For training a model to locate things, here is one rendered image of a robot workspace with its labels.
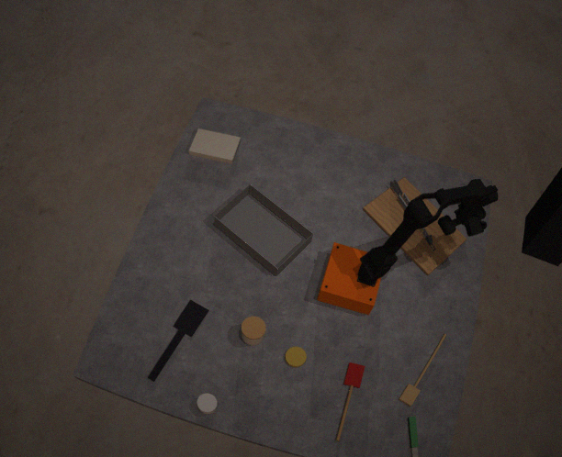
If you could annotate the red spatula with wooden handle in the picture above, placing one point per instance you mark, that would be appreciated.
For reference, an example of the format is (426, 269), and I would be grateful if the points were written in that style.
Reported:
(353, 379)

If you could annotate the orange-brown cylinder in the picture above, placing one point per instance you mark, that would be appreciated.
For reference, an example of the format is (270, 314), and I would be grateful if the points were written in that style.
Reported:
(253, 330)

